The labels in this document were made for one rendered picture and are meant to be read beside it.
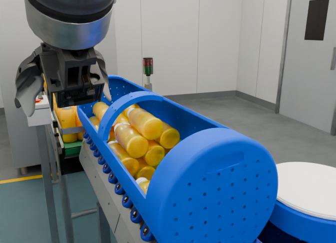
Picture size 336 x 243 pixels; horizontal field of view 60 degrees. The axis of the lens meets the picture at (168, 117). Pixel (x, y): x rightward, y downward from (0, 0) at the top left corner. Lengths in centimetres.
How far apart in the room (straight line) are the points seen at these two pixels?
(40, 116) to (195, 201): 103
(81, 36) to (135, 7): 527
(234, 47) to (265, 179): 581
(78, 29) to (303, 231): 65
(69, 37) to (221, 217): 44
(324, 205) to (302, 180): 11
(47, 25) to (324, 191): 73
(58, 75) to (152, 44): 527
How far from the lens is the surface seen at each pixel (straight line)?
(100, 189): 111
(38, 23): 33
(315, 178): 90
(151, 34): 565
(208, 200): 57
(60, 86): 40
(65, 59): 35
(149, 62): 179
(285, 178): 87
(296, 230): 78
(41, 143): 158
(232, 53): 637
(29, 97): 48
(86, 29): 32
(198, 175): 53
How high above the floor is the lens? 142
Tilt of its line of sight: 17 degrees down
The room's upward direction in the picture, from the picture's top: straight up
